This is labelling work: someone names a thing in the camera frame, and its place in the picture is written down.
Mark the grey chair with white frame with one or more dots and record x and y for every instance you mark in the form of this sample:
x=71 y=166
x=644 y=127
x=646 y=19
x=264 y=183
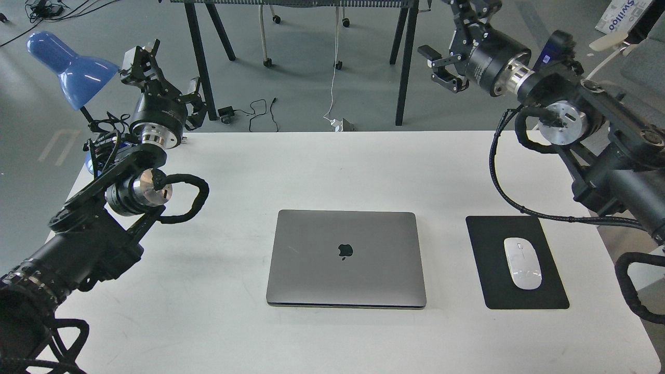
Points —
x=642 y=63

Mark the black power adapter with cable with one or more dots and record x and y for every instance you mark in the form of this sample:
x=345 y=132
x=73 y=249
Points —
x=226 y=113

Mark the blue desk lamp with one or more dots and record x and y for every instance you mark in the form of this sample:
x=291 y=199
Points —
x=80 y=77

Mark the white computer mouse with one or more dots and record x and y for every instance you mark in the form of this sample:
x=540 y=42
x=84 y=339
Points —
x=523 y=263

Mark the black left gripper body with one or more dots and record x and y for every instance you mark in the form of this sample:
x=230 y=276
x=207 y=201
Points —
x=158 y=105

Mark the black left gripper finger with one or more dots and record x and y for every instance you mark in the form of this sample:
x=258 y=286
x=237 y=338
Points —
x=194 y=120
x=141 y=70

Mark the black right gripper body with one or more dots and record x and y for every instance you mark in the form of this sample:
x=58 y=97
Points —
x=489 y=59

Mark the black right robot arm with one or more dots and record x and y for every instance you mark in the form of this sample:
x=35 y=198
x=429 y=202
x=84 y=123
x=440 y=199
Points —
x=614 y=156

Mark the black mouse pad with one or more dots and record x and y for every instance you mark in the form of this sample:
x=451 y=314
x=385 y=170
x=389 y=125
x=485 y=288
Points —
x=487 y=235

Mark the white cardboard box blue print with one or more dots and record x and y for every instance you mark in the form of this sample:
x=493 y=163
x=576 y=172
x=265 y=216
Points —
x=621 y=16

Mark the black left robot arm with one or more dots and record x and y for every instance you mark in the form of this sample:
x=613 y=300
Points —
x=97 y=232

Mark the grey laptop computer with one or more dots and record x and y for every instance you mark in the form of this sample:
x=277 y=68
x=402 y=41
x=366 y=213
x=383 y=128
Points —
x=346 y=259

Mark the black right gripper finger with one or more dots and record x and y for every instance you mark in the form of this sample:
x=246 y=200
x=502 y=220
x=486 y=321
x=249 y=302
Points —
x=471 y=19
x=440 y=74

